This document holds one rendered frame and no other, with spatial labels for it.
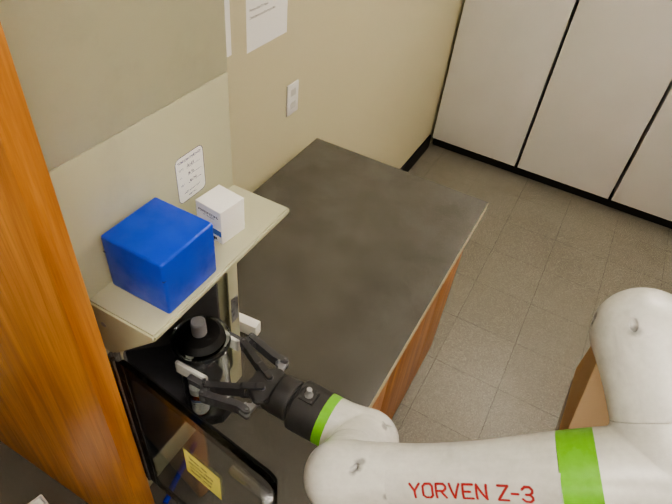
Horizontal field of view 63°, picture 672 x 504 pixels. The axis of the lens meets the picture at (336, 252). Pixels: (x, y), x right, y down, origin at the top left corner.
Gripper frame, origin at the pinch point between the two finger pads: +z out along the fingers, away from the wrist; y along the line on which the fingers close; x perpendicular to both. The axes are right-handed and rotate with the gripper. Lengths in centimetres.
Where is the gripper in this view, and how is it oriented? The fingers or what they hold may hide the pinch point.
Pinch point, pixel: (204, 352)
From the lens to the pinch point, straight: 109.0
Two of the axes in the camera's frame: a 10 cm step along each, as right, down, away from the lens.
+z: -8.7, -3.8, 3.0
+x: -0.8, 7.3, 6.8
